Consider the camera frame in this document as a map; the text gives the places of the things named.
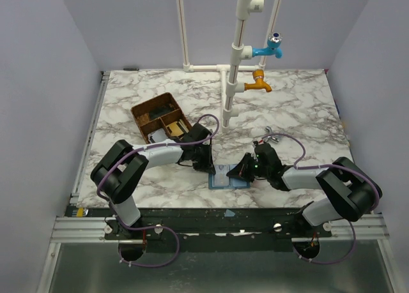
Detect white pvc pipe frame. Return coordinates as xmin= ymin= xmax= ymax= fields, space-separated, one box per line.
xmin=176 ymin=0 xmax=282 ymax=132

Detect gold card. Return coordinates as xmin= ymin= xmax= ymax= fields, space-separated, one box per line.
xmin=166 ymin=120 xmax=189 ymax=137

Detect orange plastic faucet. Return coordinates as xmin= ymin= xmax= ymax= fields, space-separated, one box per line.
xmin=244 ymin=70 xmax=272 ymax=93

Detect aluminium frame rail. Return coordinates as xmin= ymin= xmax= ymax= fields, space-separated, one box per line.
xmin=36 ymin=71 xmax=110 ymax=292

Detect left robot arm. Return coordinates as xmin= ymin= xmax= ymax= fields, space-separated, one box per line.
xmin=90 ymin=123 xmax=215 ymax=227

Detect silver white card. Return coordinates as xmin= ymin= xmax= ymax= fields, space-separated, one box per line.
xmin=148 ymin=129 xmax=167 ymax=144

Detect blue leather card holder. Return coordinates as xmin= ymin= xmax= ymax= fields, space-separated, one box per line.
xmin=208 ymin=164 xmax=250 ymax=190

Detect black mounting rail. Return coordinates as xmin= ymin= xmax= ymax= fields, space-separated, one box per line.
xmin=105 ymin=208 xmax=331 ymax=253

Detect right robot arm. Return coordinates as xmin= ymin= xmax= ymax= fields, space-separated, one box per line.
xmin=227 ymin=143 xmax=382 ymax=229

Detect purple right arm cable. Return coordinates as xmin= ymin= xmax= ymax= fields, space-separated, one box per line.
xmin=254 ymin=133 xmax=383 ymax=264

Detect woven brown basket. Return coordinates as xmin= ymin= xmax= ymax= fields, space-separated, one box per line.
xmin=130 ymin=93 xmax=192 ymax=144

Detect blue plastic faucet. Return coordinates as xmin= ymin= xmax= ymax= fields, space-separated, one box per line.
xmin=252 ymin=32 xmax=282 ymax=59

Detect pale patterned card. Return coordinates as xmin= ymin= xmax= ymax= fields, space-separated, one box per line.
xmin=212 ymin=165 xmax=229 ymax=188

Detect metal tap handle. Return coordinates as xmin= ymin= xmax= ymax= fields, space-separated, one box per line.
xmin=264 ymin=126 xmax=282 ymax=144

